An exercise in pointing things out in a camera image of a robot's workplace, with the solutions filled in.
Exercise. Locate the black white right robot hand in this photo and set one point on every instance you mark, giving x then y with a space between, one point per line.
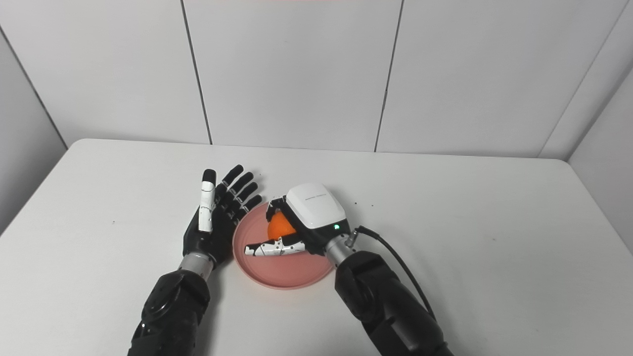
316 210

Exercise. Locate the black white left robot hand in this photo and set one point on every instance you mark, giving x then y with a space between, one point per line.
220 227

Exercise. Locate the orange fruit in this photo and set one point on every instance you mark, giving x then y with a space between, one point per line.
281 226

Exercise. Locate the pink round plate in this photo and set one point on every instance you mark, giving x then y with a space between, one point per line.
292 272

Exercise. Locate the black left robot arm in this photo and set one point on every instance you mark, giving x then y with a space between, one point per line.
170 311

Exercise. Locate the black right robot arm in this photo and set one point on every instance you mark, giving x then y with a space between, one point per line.
385 306

